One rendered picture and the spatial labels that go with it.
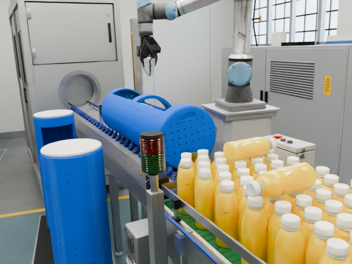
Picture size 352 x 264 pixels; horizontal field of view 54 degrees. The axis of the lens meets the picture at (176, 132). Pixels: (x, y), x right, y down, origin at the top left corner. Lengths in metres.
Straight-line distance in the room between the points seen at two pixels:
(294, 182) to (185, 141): 0.67
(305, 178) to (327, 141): 2.05
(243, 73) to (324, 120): 1.42
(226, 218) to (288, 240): 0.24
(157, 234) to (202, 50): 6.08
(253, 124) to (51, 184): 1.02
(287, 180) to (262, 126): 0.96
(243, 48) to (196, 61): 5.18
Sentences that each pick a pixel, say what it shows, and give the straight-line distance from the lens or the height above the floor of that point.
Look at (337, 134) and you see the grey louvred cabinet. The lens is 2.90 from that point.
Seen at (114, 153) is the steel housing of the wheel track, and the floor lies 0.87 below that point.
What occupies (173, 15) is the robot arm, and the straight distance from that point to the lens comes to 1.75.
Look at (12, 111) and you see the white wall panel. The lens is 6.59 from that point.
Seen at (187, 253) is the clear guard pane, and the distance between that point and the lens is 1.07.
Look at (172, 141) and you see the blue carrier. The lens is 1.45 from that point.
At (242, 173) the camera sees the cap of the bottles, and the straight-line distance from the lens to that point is 1.10.
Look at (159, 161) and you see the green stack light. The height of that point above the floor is 1.19.
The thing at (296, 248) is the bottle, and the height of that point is 1.03.
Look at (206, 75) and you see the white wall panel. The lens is 6.96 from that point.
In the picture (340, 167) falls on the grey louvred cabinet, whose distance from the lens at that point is 2.96.
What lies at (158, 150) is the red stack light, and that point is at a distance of 0.89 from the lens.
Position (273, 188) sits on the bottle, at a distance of 0.89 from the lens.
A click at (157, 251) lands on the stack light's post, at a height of 0.93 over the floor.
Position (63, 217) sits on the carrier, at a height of 0.74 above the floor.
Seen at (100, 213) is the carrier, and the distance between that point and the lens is 1.74.
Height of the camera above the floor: 1.47
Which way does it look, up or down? 14 degrees down
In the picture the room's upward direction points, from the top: 2 degrees counter-clockwise
